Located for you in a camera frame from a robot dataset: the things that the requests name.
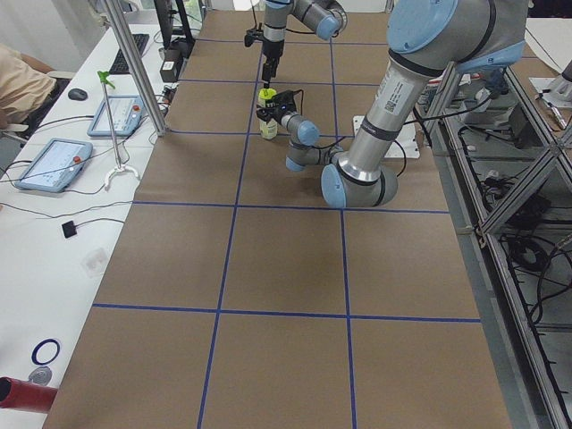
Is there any clear tennis ball can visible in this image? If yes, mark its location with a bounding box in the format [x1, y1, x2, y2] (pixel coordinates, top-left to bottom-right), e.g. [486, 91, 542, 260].
[257, 88, 278, 139]

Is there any yellow tennis ball plain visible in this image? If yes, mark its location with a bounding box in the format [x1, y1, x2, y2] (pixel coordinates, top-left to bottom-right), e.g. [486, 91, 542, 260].
[258, 88, 277, 102]

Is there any black box with label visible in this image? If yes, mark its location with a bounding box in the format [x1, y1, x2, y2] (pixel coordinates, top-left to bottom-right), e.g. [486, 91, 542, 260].
[160, 49, 184, 83]

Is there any black monitor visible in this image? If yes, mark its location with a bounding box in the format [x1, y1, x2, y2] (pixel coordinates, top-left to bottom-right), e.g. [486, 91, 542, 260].
[154, 0, 195, 55]

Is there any upper teach pendant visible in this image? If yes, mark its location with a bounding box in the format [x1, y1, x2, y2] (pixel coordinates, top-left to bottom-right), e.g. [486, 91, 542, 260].
[87, 95, 145, 138]

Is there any teach pendant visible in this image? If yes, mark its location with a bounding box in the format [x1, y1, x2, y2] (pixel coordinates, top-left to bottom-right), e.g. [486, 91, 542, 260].
[14, 139, 93, 193]
[87, 95, 145, 138]

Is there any black keyboard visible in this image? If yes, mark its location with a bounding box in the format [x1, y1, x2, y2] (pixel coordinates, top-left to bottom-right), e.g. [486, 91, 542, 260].
[108, 33, 150, 75]

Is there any thin metal rod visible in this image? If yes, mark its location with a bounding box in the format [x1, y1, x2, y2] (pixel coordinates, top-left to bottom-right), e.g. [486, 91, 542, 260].
[97, 71, 139, 191]

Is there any black computer mouse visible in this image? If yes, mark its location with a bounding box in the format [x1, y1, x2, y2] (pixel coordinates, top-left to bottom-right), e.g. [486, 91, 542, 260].
[67, 88, 88, 101]

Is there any lower teach pendant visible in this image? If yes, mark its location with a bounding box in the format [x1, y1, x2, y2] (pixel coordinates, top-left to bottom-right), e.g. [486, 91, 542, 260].
[14, 139, 93, 193]

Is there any small black square pad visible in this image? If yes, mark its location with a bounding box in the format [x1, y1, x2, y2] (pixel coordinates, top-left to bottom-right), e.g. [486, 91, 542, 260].
[62, 221, 77, 239]

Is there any seated person in beige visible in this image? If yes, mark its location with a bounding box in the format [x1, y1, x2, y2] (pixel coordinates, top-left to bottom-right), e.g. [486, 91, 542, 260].
[1, 45, 58, 129]

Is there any red bottle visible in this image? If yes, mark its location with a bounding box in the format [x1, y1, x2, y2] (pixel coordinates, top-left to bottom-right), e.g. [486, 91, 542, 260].
[1, 377, 58, 414]

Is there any aluminium frame post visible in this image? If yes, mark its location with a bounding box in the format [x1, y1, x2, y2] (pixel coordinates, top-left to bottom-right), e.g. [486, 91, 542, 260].
[103, 0, 166, 137]

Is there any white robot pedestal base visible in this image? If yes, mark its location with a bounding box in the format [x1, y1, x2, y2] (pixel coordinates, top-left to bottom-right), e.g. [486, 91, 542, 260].
[351, 114, 422, 160]

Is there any blue ring on table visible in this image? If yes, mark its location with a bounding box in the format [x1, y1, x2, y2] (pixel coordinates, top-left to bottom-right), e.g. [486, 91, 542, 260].
[30, 338, 61, 366]

